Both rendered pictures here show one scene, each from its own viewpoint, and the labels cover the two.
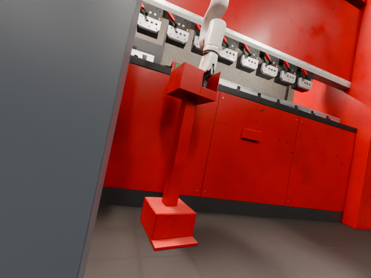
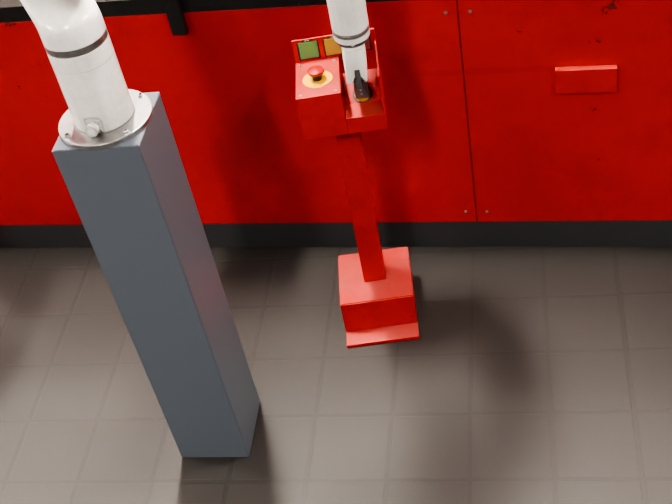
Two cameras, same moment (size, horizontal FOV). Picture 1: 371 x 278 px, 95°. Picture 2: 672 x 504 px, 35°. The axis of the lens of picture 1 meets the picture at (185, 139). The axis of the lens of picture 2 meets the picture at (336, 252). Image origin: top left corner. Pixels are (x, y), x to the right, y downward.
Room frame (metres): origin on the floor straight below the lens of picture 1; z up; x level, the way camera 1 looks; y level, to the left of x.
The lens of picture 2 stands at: (-0.97, -1.12, 2.16)
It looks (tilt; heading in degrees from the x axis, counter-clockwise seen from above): 42 degrees down; 34
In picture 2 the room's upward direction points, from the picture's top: 12 degrees counter-clockwise
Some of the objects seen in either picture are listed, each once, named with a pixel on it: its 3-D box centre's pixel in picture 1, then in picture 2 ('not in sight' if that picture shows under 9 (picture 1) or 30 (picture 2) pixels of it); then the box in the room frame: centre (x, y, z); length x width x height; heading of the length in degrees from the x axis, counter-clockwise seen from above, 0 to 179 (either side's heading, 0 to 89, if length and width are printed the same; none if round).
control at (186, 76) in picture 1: (193, 80); (339, 84); (0.85, 0.02, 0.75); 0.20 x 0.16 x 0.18; 118
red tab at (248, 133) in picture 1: (252, 134); (586, 79); (1.23, -0.47, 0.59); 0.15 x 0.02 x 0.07; 107
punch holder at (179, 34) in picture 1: (178, 31); not in sight; (1.19, 0.20, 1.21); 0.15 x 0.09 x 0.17; 107
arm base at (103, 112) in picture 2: not in sight; (92, 81); (0.31, 0.23, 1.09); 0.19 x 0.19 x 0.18
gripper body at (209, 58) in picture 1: (208, 64); (354, 52); (0.85, -0.04, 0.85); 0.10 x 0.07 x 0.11; 28
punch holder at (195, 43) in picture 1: (203, 41); not in sight; (1.25, 0.01, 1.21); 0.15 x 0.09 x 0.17; 107
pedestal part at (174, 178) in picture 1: (179, 150); (360, 199); (0.85, 0.02, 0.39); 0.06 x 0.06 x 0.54; 28
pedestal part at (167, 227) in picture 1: (169, 219); (377, 296); (0.82, 0.00, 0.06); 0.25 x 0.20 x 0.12; 28
